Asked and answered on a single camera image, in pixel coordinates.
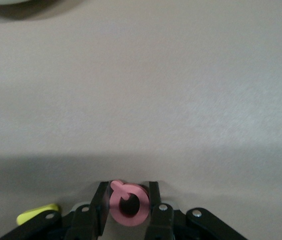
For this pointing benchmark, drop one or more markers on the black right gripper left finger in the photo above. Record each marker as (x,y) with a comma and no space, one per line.
(85,222)

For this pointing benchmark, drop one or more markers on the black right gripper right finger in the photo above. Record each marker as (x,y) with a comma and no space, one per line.
(165,222)

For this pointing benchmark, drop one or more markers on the red uppercase letter Q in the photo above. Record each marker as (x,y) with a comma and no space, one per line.
(130,221)

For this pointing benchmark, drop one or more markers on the yellow uppercase letter H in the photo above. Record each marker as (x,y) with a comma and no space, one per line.
(38,212)

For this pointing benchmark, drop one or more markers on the beige plate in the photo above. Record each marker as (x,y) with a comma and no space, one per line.
(1,2)

